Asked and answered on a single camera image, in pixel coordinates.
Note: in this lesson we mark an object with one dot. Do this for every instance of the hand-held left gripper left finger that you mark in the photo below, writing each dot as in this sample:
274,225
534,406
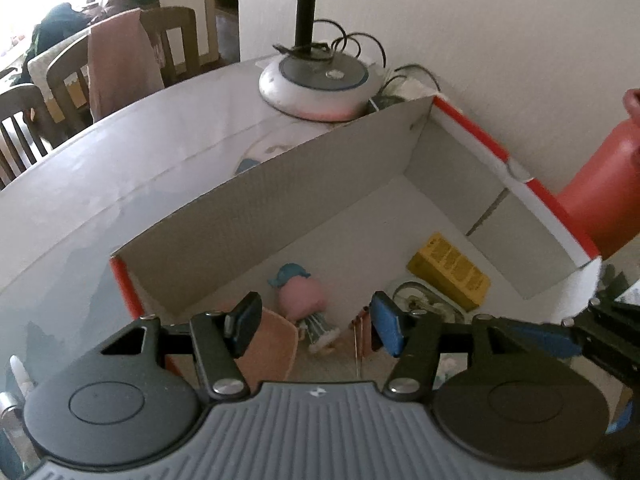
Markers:
245,325

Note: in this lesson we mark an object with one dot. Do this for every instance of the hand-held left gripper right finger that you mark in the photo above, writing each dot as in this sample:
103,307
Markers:
389,327

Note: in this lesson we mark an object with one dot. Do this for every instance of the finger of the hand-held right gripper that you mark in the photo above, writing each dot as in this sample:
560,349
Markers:
545,340

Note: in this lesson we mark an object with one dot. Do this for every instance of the pink doll with blue hat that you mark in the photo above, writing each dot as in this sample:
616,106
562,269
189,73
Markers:
302,295

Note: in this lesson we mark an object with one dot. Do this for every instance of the yellow cardboard box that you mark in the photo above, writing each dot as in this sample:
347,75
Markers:
450,270

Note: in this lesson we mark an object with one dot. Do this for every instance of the orange cardboard shoe box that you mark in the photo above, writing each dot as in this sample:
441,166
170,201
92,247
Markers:
325,185

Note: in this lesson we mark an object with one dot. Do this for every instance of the orange water bottle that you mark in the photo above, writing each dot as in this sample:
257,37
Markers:
600,195

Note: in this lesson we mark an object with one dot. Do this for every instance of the crumpled white cloth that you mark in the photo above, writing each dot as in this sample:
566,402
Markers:
415,87

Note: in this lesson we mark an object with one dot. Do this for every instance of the grey desk lamp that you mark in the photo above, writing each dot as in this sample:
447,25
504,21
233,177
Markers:
315,77

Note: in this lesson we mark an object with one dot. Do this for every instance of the pink cloth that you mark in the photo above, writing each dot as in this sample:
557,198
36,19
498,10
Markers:
125,65

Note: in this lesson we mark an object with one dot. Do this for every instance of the wooden dining chair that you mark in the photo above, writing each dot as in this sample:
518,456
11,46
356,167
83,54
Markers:
22,125
170,35

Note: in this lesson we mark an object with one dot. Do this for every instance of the dark coat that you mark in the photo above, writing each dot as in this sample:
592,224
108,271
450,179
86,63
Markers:
57,27

